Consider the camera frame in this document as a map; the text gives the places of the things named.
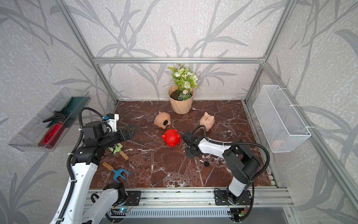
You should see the red piggy bank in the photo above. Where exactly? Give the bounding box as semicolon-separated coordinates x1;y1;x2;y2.
161;129;182;147

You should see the beige piggy bank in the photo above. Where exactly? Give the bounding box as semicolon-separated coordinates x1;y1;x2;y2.
199;112;215;132
154;112;171;129

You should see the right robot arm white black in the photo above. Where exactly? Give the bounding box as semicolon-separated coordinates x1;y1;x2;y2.
181;132;270;204

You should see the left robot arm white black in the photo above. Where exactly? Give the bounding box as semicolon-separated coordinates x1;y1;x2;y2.
51;112;139;224

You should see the green garden fork tool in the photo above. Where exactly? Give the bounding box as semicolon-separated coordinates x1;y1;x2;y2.
109;143;130;161

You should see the beige flower pot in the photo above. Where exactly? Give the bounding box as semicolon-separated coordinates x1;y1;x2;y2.
168;85;194;114

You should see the blue garden rake tool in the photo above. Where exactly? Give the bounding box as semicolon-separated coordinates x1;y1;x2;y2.
103;162;131;183

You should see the green white artificial plant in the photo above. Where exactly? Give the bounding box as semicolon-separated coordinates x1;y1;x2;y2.
168;64;200;101

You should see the pink object in basket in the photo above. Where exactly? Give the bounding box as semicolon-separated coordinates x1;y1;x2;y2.
271;140;285;150

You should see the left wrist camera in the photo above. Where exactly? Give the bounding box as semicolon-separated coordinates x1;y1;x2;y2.
103;113;119;132

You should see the clear plastic wall tray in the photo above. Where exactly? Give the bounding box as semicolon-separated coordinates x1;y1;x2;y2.
9;88;90;152

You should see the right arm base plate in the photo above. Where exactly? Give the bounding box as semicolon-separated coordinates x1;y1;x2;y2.
213;188;253;206

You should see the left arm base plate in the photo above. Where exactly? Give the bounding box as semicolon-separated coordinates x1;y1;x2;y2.
123;190;141;206

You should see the white wire basket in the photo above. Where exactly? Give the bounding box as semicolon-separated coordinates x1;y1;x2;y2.
253;85;311;153

